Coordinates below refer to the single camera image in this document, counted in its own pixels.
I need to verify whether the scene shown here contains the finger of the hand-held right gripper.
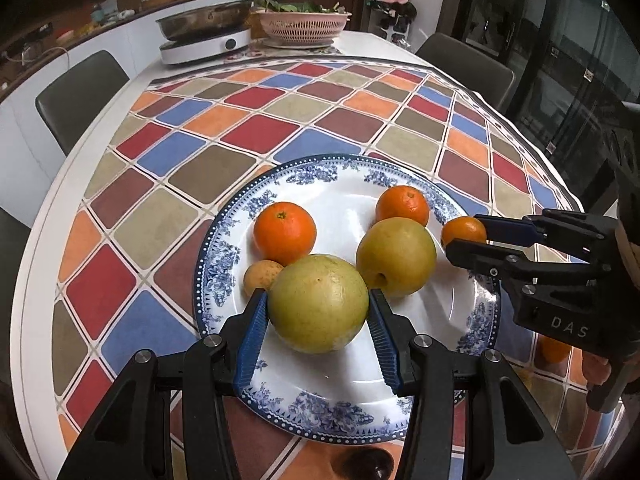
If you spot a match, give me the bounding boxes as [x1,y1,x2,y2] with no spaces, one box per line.
[444,238,602,292]
[473,208,610,252]

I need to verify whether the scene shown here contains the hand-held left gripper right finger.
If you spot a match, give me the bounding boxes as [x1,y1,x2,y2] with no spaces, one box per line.
[367,288,571,480]

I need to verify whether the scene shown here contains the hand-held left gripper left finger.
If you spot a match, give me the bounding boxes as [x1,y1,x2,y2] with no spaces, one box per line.
[57,287,271,480]

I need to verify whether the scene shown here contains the small orange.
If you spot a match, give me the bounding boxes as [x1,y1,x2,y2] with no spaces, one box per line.
[537,335,572,364]
[441,216,488,251]

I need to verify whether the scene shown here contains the small brown round fruit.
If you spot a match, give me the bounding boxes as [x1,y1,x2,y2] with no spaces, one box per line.
[243,259,286,298]

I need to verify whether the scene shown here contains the blue rimmed white plate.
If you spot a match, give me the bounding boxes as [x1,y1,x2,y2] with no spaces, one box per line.
[192,154,502,443]

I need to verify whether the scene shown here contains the large yellow-green pear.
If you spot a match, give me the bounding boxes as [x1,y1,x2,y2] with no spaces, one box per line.
[267,254,371,354]

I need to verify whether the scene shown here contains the large orange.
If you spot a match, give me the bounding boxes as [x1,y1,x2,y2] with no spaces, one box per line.
[253,201,317,267]
[375,185,431,227]

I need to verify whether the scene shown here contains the person's right hand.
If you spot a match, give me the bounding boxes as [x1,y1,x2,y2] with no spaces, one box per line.
[581,349,615,387]

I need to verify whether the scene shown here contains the dark purple plum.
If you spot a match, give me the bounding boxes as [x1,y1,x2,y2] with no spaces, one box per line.
[340,449,396,480]

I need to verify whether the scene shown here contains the grey dining chair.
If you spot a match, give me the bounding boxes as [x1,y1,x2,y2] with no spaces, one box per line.
[35,50,130,156]
[0,206,33,311]
[415,32,516,113]

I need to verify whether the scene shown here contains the colourful chequered tablecloth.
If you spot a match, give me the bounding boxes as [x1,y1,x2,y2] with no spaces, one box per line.
[50,57,626,480]

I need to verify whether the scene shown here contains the dark framed glass sliding door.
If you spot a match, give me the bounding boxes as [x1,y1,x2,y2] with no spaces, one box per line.
[450,0,626,161]

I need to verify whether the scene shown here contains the pink and black bundle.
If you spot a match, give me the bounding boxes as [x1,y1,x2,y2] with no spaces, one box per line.
[370,0,418,43]

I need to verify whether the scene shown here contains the pink plastic basket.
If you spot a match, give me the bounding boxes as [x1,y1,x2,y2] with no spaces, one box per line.
[255,10,352,48]

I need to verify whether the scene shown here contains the white induction cooker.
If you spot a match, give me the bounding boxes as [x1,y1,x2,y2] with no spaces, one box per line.
[159,27,252,66]

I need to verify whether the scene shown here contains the green leafy vegetables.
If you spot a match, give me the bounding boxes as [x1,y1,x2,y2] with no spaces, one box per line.
[257,0,346,15]

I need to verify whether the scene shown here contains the steel pan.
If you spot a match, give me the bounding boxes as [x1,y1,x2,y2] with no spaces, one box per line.
[155,0,255,41]

